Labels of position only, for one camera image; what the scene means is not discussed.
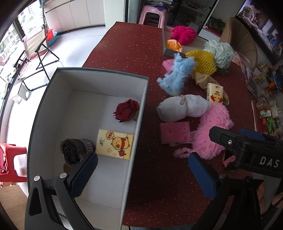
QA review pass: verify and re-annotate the cartoon tissue pack on table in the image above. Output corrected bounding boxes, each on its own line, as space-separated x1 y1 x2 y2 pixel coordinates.
207 83 224 103

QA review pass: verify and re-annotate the red tray of snacks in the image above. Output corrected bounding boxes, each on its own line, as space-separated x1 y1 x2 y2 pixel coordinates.
252 65 282 139

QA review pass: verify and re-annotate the pink and black sock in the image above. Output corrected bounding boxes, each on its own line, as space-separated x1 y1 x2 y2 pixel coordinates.
222 154 236 168

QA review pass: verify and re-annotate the black folding chair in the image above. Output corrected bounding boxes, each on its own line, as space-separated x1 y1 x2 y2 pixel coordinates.
13 24 60 93

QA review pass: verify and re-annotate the small grey tray box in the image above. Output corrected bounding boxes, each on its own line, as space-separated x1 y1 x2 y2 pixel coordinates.
162 26 207 58

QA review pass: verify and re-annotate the brown chair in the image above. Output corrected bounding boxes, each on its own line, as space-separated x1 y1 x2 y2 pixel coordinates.
219 17 258 71

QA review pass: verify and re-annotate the orange fabric flower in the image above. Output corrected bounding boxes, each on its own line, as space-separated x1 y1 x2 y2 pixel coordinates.
166 39 182 52

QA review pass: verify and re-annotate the dark red fabric rose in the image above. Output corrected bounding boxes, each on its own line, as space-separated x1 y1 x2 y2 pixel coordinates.
113 99 139 123

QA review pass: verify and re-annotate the purple striped sock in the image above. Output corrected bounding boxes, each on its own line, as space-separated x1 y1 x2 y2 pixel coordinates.
60 139 96 167

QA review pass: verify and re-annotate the white cloth bundle with cord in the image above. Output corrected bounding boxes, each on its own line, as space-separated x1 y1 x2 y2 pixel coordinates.
156 94 210 123

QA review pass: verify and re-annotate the person's right hand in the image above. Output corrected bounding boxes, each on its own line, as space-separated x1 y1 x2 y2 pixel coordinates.
257 182 282 214

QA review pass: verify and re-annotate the patterned cushion on chair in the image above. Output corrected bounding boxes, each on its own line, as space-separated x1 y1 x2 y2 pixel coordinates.
233 50 258 97

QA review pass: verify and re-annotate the red plastic stool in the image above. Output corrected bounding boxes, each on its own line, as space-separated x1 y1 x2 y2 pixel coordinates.
1 143 27 183

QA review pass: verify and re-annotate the cartoon tissue pack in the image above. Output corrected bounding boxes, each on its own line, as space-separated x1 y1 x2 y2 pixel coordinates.
96 129 134 160
207 83 224 103

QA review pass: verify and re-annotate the magenta fluffy yarn ball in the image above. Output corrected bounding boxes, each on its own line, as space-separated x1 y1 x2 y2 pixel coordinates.
170 26 198 45

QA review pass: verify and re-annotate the fluffy pink yarn scarf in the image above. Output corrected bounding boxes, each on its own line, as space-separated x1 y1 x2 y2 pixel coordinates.
173 102 235 160

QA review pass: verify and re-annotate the mint green bath pouf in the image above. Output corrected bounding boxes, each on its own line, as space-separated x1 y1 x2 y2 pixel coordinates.
203 40 234 69

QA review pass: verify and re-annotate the pink plastic stool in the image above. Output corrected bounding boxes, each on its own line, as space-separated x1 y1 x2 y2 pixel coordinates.
139 5 168 28

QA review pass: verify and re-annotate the fluffy light blue scarf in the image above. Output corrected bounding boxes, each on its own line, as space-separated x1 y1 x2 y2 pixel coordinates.
156 53 196 96

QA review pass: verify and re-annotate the yellow foam net sleeve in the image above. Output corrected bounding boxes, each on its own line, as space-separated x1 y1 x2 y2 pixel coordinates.
185 50 217 77

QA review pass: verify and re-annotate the pink sponge block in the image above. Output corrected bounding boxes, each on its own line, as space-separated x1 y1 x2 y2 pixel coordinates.
160 122 191 144

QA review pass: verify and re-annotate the tan knit sock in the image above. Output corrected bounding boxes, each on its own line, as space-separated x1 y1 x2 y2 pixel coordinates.
194 72 229 105

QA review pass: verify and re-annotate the grey storage box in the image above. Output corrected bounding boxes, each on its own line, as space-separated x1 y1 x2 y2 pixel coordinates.
27 68 149 229

